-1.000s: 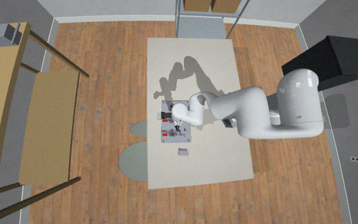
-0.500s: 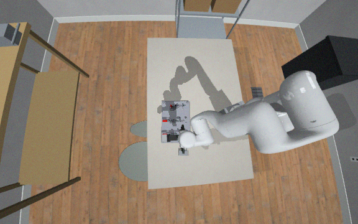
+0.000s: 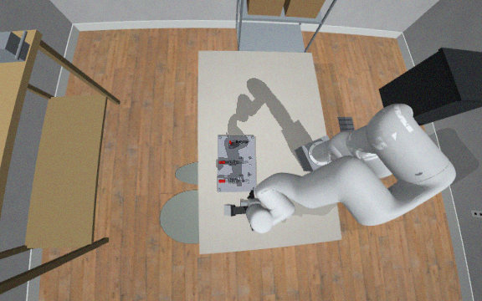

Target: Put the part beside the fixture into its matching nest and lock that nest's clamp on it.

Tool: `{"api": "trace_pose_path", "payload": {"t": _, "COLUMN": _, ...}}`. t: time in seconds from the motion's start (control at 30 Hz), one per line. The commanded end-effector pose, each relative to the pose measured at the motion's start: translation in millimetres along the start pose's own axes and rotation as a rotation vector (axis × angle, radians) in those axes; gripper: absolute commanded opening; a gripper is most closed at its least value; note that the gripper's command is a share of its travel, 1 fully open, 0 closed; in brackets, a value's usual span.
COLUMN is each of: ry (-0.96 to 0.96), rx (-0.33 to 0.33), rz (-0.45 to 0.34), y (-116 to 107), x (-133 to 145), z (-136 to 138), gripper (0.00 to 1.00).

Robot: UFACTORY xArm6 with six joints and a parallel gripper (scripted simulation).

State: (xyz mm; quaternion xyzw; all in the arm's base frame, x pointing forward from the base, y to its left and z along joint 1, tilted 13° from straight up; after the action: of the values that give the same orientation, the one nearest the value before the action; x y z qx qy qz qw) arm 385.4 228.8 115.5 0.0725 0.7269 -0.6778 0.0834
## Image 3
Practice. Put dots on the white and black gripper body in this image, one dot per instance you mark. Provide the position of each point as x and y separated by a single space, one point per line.
253 201

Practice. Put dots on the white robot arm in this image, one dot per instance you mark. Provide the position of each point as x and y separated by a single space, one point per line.
422 171

